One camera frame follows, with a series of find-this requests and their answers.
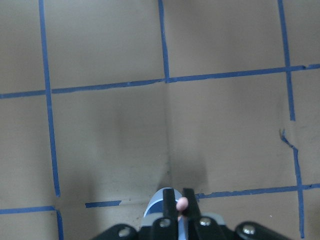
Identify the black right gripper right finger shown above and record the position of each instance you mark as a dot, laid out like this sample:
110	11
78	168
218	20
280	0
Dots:
191	215

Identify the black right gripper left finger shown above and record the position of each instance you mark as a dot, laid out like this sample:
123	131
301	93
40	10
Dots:
170	215

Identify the light blue plastic cup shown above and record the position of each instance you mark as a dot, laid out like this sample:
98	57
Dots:
155	208

